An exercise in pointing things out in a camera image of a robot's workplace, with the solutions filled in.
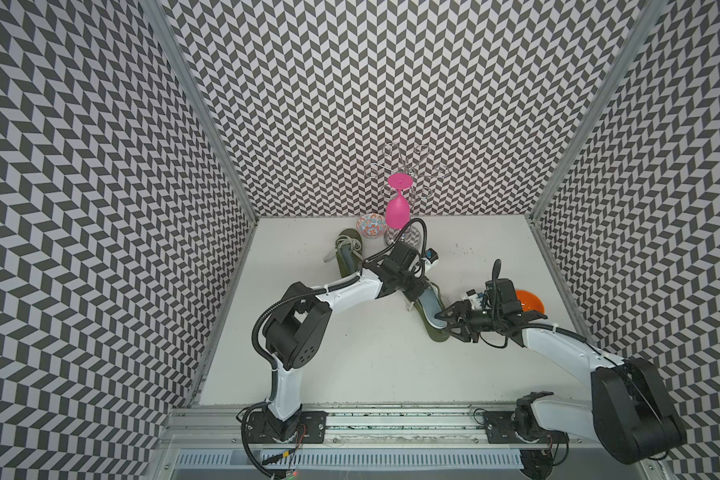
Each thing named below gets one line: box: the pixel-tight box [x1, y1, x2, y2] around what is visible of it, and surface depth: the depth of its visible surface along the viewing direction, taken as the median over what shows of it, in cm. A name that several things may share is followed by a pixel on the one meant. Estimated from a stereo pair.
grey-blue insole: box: [418, 286, 448, 328], surface depth 90 cm
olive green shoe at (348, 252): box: [323, 228, 363, 278], surface depth 103 cm
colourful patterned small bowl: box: [356, 213, 387, 239], surface depth 116 cm
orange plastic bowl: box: [515, 290, 545, 314], surface depth 93 cm
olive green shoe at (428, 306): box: [413, 280, 450, 342], surface depth 86 cm
